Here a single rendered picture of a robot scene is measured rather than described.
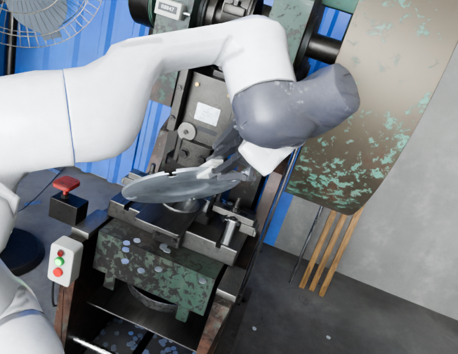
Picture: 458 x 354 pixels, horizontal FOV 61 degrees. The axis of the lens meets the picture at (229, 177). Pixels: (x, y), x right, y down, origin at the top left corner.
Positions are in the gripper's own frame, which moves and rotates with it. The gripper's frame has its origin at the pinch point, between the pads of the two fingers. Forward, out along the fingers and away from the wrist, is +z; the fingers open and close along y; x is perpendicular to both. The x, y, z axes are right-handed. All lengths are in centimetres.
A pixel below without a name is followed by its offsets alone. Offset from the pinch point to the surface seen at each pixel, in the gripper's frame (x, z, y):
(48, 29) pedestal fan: 19, 66, 74
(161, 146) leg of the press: -22, 69, 32
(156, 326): -12, 68, -36
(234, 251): -25.5, 32.4, -16.0
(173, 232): -3.5, 28.2, -9.4
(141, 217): 3.0, 33.9, -3.6
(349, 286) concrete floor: -159, 106, -41
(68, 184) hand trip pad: 18, 51, 11
